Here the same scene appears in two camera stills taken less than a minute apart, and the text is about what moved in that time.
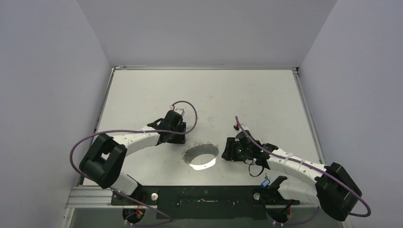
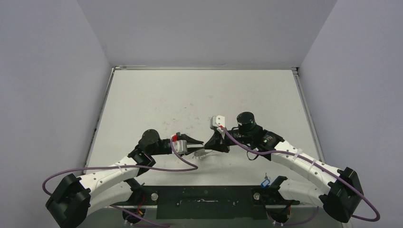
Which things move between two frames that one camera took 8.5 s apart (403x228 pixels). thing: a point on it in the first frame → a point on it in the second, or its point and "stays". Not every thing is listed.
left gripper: x=180 y=140 → x=188 y=139
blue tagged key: x=266 y=181 stays
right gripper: x=228 y=150 → x=221 y=141
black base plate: x=228 y=202 stays
